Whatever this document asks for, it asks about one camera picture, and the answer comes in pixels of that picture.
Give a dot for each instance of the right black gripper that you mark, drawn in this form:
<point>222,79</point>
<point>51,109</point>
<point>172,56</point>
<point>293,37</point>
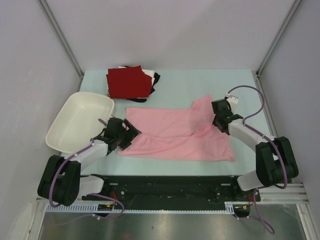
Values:
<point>214,120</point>

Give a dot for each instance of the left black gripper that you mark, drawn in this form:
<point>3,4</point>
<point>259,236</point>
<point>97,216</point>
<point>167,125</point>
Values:
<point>133,131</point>

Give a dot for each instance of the pink t shirt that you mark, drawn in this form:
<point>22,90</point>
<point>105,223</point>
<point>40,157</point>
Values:
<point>178,134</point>

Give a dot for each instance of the white plastic bin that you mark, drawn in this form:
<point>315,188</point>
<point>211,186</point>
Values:
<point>78,121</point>

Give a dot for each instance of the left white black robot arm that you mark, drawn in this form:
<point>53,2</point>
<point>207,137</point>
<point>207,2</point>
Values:
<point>62,183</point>

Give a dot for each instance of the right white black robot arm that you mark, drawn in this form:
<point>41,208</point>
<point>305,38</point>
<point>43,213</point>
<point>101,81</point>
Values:
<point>275,162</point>

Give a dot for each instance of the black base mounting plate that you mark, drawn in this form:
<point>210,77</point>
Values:
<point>175,193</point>

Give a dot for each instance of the folded red t shirt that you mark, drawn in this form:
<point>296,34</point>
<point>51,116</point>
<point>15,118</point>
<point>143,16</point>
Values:
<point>115,78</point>

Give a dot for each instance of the right aluminium side rail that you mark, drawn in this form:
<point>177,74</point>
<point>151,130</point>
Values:
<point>295,193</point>

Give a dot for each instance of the right aluminium frame post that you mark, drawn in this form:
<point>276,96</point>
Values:
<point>294,8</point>

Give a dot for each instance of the aluminium frame post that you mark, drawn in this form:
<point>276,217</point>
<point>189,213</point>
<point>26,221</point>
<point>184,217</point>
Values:
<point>60,36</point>
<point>294,8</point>

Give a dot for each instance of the left aluminium frame post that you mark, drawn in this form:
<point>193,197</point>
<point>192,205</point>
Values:
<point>60,36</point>

